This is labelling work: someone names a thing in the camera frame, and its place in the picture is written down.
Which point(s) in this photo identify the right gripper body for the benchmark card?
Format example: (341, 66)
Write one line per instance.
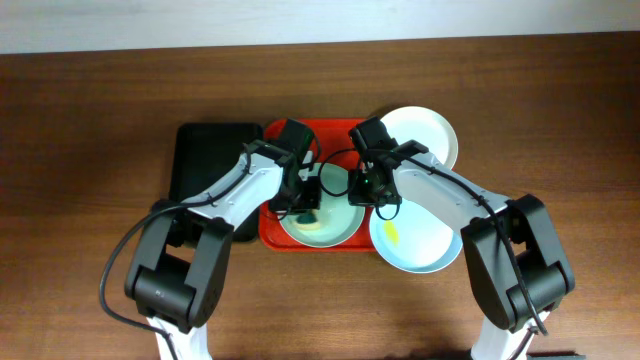
(370, 196)

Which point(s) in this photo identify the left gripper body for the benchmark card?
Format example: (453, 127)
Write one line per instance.
(304, 201)

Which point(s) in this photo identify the green and yellow sponge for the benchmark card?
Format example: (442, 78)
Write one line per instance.
(308, 221)

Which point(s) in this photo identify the pale green plate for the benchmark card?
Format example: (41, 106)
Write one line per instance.
(340, 219)

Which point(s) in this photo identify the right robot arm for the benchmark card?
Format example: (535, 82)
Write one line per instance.
(518, 269)

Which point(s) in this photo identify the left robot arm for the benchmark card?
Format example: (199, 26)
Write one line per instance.
(179, 267)

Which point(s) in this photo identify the red plastic tray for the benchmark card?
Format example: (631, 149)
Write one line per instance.
(332, 135)

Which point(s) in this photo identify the black rectangular tray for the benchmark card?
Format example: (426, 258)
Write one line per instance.
(204, 152)

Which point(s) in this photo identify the white plate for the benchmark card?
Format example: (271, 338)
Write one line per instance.
(427, 127)

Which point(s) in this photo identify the light blue plate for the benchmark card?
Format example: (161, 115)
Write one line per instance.
(412, 239)

